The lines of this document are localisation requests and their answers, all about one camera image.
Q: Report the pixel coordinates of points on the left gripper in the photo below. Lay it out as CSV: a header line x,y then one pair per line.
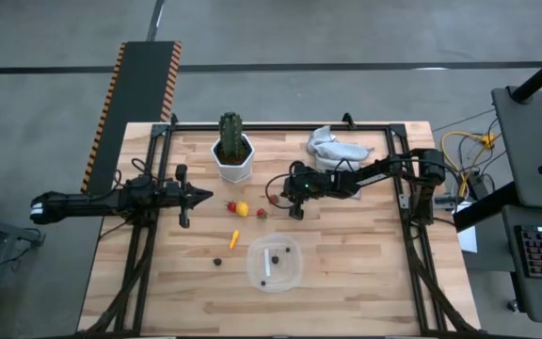
x,y
181,197

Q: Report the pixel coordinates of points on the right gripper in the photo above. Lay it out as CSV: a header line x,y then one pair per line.
x,y
313,184

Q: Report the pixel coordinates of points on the red strawberry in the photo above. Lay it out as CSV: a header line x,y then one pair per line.
x,y
231,207
274,199
261,213

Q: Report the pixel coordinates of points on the yellow lemon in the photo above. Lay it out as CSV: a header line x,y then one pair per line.
x,y
242,209

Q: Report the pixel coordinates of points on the clear plastic tupperware container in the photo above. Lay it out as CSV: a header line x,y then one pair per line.
x,y
290,278

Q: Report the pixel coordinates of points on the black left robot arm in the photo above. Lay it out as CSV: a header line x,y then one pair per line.
x,y
78,203

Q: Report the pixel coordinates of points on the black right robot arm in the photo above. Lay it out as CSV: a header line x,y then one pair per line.
x,y
374,176

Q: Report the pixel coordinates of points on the white hexagonal plant pot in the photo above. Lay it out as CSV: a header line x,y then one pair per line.
x,y
233,174

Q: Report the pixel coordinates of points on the grey cloth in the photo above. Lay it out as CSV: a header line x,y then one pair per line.
x,y
332,150

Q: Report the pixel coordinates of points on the green cactus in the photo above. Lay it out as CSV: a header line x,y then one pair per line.
x,y
230,134

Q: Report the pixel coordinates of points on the black ramp with hazard stripes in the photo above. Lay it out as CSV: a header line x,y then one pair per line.
x,y
134,94

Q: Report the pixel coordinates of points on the white paper sheet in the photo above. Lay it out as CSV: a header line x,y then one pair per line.
x,y
467,240

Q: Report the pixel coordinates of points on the grey desk with keyboard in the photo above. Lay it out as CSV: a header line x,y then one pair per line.
x,y
534,301

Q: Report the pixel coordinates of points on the black pole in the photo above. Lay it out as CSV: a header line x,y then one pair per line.
x,y
534,80

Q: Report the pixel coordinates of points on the black metal table frame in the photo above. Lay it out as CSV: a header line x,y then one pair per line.
x,y
275,127

